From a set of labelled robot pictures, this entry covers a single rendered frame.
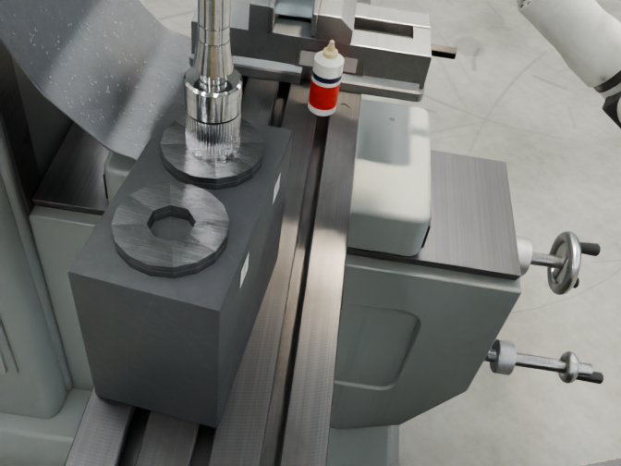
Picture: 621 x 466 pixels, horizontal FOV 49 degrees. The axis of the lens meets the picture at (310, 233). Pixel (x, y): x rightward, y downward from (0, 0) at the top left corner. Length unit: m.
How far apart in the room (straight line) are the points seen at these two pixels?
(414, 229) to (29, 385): 0.83
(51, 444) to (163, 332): 1.02
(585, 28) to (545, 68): 2.29
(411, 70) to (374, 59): 0.06
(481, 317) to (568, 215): 1.32
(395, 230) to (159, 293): 0.58
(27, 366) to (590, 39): 1.11
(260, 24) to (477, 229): 0.48
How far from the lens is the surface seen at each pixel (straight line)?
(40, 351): 1.40
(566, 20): 0.86
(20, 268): 1.22
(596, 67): 0.88
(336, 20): 0.99
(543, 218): 2.41
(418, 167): 1.10
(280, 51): 1.03
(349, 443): 1.53
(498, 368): 1.28
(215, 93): 0.55
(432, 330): 1.22
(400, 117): 1.19
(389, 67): 1.03
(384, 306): 1.16
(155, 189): 0.57
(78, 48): 1.06
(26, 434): 1.56
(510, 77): 3.02
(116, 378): 0.65
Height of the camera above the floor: 1.56
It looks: 47 degrees down
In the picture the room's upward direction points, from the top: 10 degrees clockwise
